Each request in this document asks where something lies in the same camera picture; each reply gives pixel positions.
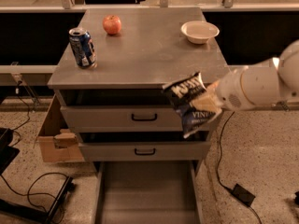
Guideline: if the grey drawer cabinet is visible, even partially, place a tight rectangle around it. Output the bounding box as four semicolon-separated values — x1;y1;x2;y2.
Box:
47;7;236;170

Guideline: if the grey open bottom drawer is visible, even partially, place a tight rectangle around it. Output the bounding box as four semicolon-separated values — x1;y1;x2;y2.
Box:
93;161;204;224

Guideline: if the grey middle drawer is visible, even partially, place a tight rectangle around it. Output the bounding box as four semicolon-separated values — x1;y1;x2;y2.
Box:
78;142;211;161

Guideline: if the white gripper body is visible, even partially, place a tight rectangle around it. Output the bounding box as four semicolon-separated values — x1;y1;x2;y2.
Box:
216;69;247;110

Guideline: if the blue chip bag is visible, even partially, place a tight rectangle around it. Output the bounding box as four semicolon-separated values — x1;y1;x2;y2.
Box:
163;72;222;138

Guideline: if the black middle drawer handle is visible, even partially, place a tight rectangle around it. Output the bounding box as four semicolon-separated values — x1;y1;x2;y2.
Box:
135;148;156;156

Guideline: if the black floor stand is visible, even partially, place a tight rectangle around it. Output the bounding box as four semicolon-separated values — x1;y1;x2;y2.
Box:
0;128;74;224

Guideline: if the red apple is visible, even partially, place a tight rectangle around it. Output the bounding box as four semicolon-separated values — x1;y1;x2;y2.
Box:
102;15;121;35

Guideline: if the white bowl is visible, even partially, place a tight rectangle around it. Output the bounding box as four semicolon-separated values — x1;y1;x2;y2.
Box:
180;21;220;45

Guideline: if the grey metal railing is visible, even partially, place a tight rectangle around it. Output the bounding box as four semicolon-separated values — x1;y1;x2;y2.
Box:
0;0;299;87

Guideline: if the black drawer handle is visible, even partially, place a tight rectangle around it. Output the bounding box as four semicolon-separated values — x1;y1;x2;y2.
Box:
135;148;156;156
131;114;158;122

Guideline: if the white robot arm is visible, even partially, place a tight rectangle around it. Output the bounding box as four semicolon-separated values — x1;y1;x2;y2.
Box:
191;41;299;113

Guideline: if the black left cable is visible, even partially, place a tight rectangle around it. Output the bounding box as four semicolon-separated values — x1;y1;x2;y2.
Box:
0;81;68;224

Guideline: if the cardboard box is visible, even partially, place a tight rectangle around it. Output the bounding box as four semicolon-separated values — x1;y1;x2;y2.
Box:
37;96;84;162

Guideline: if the grey top drawer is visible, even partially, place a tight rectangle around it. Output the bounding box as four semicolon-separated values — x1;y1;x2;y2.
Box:
61;105;182;133

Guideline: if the black power cable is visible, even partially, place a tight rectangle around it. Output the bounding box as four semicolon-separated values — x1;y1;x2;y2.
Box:
216;110;263;224

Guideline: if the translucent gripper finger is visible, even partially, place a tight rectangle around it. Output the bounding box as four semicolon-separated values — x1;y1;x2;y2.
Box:
192;92;222;113
206;80;220;91

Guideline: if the blue soda can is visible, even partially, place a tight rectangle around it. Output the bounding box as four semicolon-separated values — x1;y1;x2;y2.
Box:
69;27;96;68

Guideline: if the black top drawer handle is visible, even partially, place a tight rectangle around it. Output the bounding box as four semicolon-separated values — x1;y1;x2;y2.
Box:
131;114;158;122

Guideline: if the black power adapter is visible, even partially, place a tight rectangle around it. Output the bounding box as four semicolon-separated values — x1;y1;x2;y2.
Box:
231;184;255;207

